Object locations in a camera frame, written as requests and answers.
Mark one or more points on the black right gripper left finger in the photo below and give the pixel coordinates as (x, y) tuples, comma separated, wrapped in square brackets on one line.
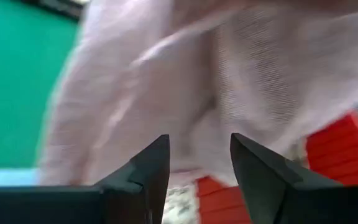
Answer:
[(104, 205)]

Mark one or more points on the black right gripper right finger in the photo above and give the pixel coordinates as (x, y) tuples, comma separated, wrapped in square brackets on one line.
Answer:
[(291, 202)]

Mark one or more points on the pink garment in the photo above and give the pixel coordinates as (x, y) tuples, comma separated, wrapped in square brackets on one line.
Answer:
[(197, 77)]

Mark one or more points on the red plastic laundry bin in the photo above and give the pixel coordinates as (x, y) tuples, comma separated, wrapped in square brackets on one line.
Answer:
[(337, 149)]

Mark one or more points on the green table mat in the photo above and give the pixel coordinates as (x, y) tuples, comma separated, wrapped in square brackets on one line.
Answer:
[(17, 77)]

